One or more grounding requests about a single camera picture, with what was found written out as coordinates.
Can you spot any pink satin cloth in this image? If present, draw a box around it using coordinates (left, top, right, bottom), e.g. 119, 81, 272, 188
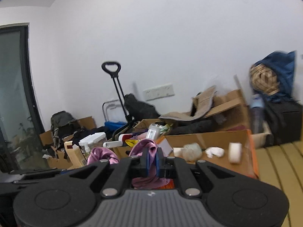
87, 138, 171, 190

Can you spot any white sock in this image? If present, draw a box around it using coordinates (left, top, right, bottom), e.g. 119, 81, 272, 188
205, 147, 225, 158

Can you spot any grey yarn ball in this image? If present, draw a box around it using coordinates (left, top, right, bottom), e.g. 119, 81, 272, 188
182, 143, 202, 162

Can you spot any dark framed glass door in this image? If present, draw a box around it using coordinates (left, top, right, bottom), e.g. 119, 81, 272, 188
1, 25, 47, 172

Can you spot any small cardboard box with clutter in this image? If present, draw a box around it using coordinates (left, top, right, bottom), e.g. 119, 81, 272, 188
103, 118, 173, 159

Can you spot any left brown cardboard box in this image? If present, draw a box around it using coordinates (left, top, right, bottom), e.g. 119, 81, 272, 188
38, 116, 97, 170

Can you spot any black bag on trolley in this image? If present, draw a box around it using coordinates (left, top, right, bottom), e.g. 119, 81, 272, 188
124, 94, 160, 121

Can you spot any wooden beige box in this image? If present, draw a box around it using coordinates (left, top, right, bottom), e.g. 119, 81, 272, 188
64, 141, 87, 168

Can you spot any black cushion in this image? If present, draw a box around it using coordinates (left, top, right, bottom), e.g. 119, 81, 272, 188
169, 119, 218, 135

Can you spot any white tape roll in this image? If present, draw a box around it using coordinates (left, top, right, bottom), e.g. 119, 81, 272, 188
228, 142, 242, 165

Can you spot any beige fleece mat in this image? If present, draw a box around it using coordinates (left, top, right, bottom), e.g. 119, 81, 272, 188
159, 86, 216, 121

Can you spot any red orange cardboard tray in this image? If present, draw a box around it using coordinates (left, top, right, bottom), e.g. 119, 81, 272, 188
157, 130, 259, 179

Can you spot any large brown cardboard box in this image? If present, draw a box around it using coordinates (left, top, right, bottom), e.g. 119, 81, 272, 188
165, 75, 252, 135

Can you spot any blue lid water bottle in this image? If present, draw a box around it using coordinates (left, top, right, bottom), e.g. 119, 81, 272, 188
250, 94, 264, 134

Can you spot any black suitcase bag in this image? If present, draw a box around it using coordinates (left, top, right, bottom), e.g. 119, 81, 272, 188
265, 101, 302, 145

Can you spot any woven rattan ball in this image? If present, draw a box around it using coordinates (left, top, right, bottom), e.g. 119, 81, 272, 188
250, 64, 280, 96

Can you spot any blue velvet bag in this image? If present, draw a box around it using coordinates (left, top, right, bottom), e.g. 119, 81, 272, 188
250, 51, 296, 103

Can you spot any white folding stool frame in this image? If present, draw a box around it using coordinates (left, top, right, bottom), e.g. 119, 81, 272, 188
102, 99, 126, 123

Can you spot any white wall socket strip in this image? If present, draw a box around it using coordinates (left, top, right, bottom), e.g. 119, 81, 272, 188
143, 84, 175, 101

